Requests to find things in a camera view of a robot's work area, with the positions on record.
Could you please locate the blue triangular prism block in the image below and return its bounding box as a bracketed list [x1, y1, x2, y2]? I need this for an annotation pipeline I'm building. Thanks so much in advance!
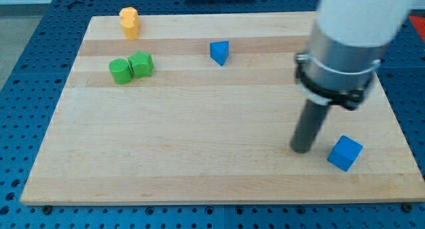
[210, 41, 230, 66]

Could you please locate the dark grey cylindrical pointer rod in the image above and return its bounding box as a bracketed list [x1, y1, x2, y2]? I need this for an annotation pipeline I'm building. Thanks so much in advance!
[290, 100, 330, 153]

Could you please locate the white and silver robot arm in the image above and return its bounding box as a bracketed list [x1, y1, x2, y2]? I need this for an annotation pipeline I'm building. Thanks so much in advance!
[296, 0, 417, 110]

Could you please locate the green star block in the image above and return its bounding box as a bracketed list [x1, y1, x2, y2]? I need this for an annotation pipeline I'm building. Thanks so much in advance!
[127, 51, 154, 78]

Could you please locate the red object at edge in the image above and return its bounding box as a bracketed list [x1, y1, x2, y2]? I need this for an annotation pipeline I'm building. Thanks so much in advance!
[409, 16, 425, 42]

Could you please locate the green cylinder block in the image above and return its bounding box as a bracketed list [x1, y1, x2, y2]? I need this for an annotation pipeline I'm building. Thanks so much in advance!
[108, 58, 133, 84]

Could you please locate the blue cube block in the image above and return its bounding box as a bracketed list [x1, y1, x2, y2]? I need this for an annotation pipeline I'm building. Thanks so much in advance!
[327, 135, 363, 172]

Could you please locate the light wooden board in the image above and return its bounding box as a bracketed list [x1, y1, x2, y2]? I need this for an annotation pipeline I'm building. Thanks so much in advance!
[21, 12, 424, 206]

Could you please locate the yellow heart-shaped block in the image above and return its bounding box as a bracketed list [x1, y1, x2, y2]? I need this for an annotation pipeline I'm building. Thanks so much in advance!
[119, 7, 140, 40]

